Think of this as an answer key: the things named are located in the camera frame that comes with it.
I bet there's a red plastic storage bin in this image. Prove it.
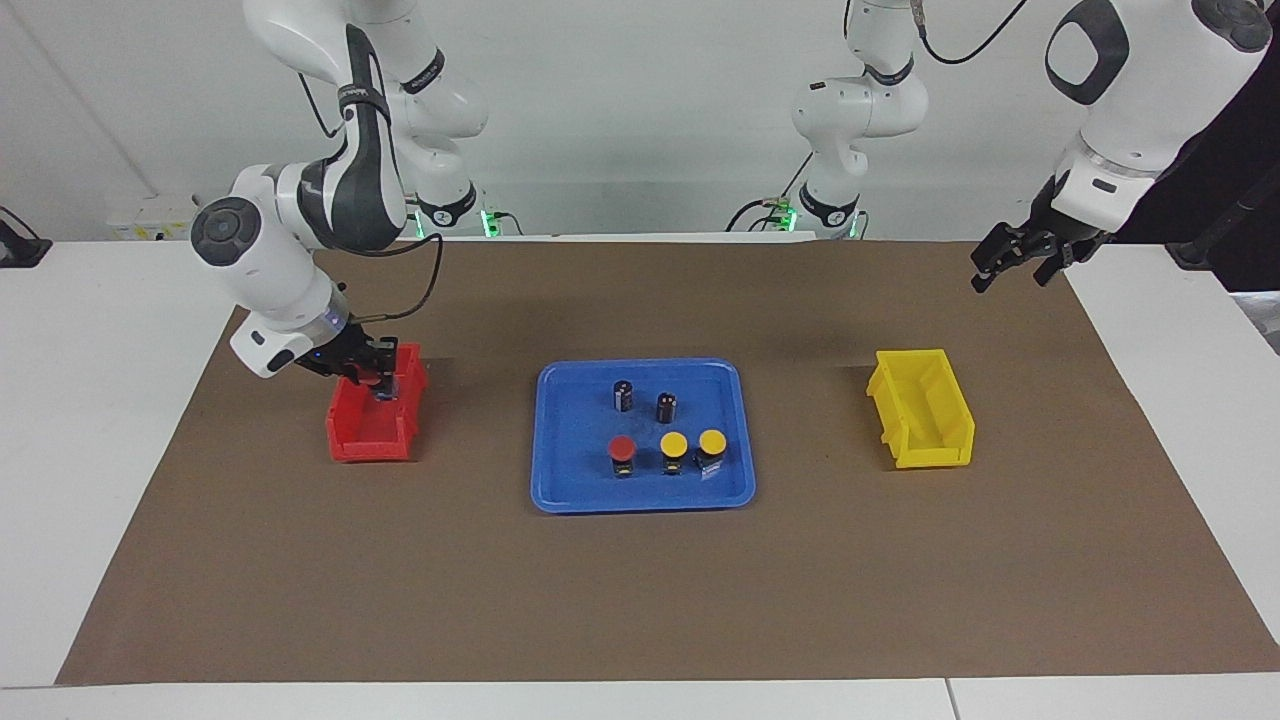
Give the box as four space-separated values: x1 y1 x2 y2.
326 343 429 463

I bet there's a black stand leg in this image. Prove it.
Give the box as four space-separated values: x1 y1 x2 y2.
1165 170 1280 271

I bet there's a yellow plastic storage bin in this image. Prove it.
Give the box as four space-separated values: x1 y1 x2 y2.
866 348 976 470

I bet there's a blue plastic tray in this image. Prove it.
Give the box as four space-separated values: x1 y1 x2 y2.
530 358 757 514

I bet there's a black fabric backdrop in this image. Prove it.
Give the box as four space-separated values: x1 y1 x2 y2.
1115 45 1280 291

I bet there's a white crumpled sheet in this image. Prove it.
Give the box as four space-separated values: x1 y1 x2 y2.
1230 290 1280 356

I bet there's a white power strip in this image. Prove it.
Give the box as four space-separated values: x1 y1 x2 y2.
105 195 201 241

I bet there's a brown paper table mat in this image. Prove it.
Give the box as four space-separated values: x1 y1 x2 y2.
55 238 1280 686

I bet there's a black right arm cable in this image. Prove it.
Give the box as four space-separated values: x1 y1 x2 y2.
345 232 444 323

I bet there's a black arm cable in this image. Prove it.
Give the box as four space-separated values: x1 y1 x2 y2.
918 0 1031 65
345 232 444 323

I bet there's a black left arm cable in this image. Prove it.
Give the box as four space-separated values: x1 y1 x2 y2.
918 0 1031 65

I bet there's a black base power cable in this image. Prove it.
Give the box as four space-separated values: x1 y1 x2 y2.
725 150 816 233

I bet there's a black clamp mount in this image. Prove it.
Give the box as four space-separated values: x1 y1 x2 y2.
0 207 53 268

